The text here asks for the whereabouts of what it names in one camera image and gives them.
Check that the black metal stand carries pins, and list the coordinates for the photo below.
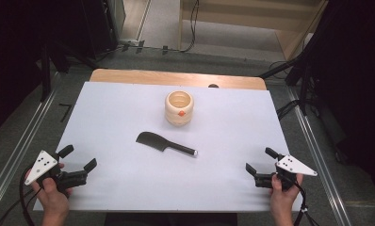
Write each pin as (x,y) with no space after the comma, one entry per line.
(45,72)
(304,84)

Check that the person's left hand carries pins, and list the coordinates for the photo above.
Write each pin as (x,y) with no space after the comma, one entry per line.
(52,201)

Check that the aluminium floor rail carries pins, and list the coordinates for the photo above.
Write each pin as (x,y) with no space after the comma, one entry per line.
(16,150)
(317,157)

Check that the cream ribbed ceramic cup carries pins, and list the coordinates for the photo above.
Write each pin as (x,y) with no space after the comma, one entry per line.
(179,116)

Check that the light wooden shelf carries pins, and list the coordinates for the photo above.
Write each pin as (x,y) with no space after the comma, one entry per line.
(239,14)

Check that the black cabinet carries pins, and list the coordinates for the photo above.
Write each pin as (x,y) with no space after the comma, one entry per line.
(101,25)

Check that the person's right hand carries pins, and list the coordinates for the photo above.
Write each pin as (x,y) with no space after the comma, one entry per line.
(281,197)

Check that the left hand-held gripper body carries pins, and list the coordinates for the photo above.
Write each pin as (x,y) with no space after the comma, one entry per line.
(41,164)

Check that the black kitchen knife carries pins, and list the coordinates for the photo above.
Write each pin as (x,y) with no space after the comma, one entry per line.
(155,142)

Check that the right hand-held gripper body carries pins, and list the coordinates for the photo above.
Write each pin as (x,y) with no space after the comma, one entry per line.
(294,165)

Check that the white table mat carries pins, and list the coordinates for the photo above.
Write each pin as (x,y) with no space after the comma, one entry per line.
(144,182)

